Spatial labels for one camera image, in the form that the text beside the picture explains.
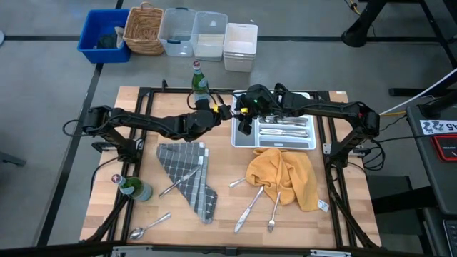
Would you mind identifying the clear bin blue latch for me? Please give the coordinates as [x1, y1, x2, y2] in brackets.
[157, 7, 198, 58]

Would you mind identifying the dark cloth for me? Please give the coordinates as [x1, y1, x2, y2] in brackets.
[95, 31, 119, 50]

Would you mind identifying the grey chair leg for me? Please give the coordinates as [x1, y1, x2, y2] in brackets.
[0, 151, 28, 167]

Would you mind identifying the yellow cloth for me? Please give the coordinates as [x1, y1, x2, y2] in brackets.
[244, 148, 330, 213]

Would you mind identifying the white cutlery tray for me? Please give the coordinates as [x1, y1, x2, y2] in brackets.
[231, 89, 318, 151]

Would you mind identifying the black metal stand frame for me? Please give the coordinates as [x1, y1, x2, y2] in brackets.
[388, 0, 457, 97]

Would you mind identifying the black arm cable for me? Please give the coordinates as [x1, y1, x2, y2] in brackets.
[363, 138, 386, 171]
[62, 119, 86, 138]

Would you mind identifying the silver cutlery handle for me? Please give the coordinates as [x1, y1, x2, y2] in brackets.
[228, 176, 247, 189]

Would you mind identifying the blue plastic bin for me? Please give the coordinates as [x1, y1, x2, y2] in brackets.
[76, 8, 131, 64]

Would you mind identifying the black stand base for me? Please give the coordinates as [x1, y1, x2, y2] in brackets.
[341, 0, 385, 49]

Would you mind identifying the clear plastic bin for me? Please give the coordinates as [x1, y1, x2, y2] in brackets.
[190, 11, 229, 62]

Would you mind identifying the white plastic bin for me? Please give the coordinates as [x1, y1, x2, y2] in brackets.
[222, 22, 259, 74]

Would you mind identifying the white cable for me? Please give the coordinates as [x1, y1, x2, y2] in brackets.
[378, 66, 457, 116]

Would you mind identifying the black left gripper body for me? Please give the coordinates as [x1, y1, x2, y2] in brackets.
[185, 109, 224, 141]

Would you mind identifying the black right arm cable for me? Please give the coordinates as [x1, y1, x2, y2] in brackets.
[363, 138, 386, 171]

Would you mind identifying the black table frame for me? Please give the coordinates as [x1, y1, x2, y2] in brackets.
[81, 80, 381, 257]

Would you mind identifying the large silver spoon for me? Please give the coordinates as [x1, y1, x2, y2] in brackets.
[258, 116, 286, 126]

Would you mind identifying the black desk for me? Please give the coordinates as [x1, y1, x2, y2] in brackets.
[406, 91, 457, 257]

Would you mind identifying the grey checked cloth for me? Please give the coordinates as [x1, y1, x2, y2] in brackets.
[156, 141, 219, 225]

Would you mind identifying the black keyboard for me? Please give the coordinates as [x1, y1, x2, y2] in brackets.
[442, 218, 457, 257]

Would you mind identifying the white label card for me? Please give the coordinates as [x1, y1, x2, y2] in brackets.
[419, 119, 457, 136]

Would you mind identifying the wicker basket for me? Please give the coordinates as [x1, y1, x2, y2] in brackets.
[122, 1, 166, 56]

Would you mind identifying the green glass water bottle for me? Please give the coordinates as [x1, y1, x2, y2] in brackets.
[191, 61, 211, 104]
[110, 173, 154, 203]

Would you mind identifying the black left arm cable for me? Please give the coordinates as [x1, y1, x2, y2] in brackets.
[62, 119, 86, 138]

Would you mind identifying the silver fork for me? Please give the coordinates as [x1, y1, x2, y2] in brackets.
[266, 191, 282, 233]

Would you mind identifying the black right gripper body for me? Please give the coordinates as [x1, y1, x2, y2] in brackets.
[239, 84, 278, 119]

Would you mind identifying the silver table knife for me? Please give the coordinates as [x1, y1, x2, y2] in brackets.
[262, 131, 310, 138]
[158, 164, 202, 198]
[259, 128, 308, 134]
[260, 129, 310, 137]
[233, 185, 265, 234]

